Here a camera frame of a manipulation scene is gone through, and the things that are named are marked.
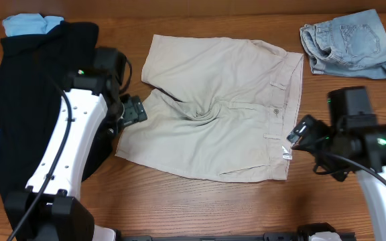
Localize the beige cotton shorts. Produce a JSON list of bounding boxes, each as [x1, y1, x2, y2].
[[116, 35, 304, 183]]

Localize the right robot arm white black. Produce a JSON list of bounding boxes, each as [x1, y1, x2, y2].
[[287, 86, 386, 240]]

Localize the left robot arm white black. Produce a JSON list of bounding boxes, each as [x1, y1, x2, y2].
[[4, 47, 147, 241]]

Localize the folded light blue denim shorts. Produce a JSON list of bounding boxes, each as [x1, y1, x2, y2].
[[300, 9, 386, 80]]

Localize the black garment with white logo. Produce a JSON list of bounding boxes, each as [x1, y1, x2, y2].
[[0, 21, 102, 199]]

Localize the light blue garment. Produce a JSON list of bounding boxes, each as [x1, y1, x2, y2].
[[2, 13, 64, 37]]

